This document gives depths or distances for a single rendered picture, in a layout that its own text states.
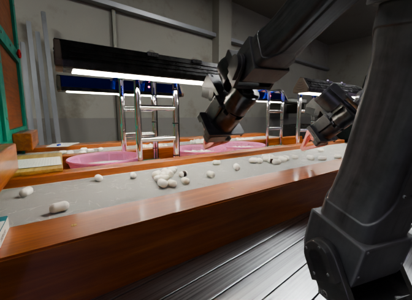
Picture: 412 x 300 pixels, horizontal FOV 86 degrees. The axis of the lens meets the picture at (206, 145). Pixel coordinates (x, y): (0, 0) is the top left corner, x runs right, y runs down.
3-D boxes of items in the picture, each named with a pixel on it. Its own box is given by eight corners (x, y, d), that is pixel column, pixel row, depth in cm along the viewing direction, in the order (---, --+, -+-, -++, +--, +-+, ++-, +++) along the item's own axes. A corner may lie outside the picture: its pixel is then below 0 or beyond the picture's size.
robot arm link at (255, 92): (216, 94, 48) (232, 68, 43) (237, 98, 51) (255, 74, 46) (224, 118, 45) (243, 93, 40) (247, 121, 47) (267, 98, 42)
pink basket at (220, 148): (235, 164, 116) (235, 146, 114) (206, 176, 94) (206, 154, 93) (195, 159, 131) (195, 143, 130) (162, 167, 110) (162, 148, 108)
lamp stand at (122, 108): (161, 166, 112) (159, 75, 106) (120, 172, 101) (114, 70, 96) (149, 160, 128) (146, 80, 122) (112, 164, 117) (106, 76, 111)
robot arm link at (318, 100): (314, 99, 65) (350, 66, 60) (313, 100, 72) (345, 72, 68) (344, 127, 63) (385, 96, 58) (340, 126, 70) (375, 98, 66)
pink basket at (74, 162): (152, 173, 98) (152, 152, 97) (114, 194, 73) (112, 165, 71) (101, 170, 105) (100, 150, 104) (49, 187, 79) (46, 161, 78)
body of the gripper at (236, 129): (195, 117, 51) (209, 94, 45) (230, 117, 56) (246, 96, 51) (205, 140, 48) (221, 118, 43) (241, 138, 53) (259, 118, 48)
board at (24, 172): (63, 171, 66) (62, 167, 66) (-5, 179, 58) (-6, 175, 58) (62, 154, 93) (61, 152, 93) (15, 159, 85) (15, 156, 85)
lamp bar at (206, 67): (253, 86, 84) (254, 66, 83) (54, 66, 50) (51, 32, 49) (239, 88, 90) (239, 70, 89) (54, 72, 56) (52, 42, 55)
